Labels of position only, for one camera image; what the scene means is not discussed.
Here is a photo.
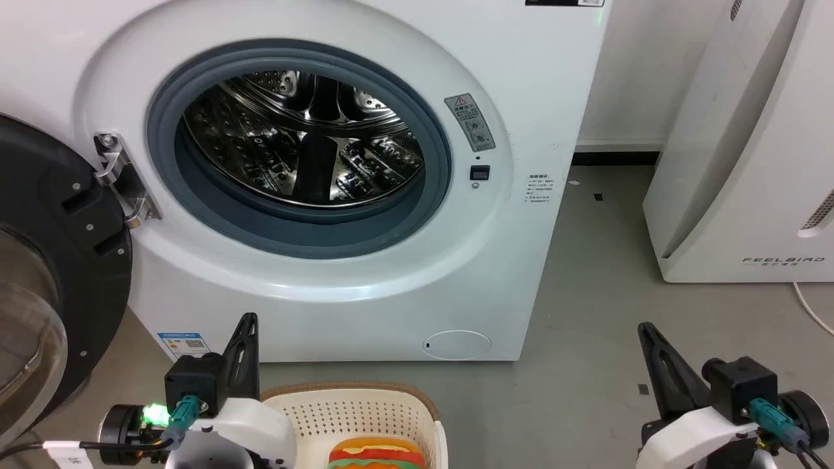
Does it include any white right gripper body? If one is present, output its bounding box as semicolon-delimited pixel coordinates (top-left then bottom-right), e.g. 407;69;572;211
637;405;777;469

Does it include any white air purifier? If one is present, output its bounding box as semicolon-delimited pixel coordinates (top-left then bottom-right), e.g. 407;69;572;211
642;0;834;285

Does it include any white front-load washing machine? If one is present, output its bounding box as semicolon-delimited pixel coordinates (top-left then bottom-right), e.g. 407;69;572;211
0;0;613;363

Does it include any blue energy label sticker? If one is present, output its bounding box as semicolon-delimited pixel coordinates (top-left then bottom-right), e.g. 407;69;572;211
156;332;211;362

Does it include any grey rubber door gasket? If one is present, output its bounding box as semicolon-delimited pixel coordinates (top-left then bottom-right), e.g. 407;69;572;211
146;39;454;261

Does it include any teal plug right gripper cable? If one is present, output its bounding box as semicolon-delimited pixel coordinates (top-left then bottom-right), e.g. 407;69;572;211
749;399;810;455

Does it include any round white filter cover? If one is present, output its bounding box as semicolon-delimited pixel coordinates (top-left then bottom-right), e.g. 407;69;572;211
423;330;493;361

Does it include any teal plug gripper cable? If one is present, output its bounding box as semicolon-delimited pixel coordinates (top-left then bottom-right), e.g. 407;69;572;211
159;394;200;451
749;399;810;455

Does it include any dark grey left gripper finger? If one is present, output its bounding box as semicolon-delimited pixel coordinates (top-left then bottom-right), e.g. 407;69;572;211
221;313;261;408

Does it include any stainless steel washing machine drum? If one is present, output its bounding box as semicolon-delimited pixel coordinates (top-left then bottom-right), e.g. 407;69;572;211
182;70;426;210

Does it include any grey warning sticker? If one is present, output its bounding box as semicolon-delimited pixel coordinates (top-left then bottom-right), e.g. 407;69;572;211
444;93;496;154

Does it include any teal plug left gripper cable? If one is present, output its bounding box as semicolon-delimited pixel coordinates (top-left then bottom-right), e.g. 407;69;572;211
159;394;200;451

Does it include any plush toy hamburger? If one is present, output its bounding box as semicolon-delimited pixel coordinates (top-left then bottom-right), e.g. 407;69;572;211
327;436;428;469

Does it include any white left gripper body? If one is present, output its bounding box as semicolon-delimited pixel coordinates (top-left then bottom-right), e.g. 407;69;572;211
165;397;298;469

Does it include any metal door hinge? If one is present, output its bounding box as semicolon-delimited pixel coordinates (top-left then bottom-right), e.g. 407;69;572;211
93;132;162;229

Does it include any black cable with white tag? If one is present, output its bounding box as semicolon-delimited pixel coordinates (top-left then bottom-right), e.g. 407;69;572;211
0;439;175;458

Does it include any cream perforated laundry basket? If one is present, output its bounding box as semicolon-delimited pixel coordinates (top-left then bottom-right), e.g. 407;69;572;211
259;383;450;469

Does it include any black baseboard strip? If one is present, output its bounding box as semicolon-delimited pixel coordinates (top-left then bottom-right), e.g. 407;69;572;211
571;151;661;168

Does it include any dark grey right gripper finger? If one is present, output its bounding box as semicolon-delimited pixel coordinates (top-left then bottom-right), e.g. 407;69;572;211
637;322;712;421

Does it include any small printed text label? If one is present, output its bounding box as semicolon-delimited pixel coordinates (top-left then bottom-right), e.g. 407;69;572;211
526;173;554;205

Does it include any black washing machine door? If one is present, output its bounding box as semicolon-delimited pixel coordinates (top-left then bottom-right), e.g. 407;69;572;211
0;114;134;450

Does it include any white power cable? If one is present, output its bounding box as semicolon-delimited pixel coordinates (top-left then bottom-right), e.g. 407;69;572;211
792;281;834;337

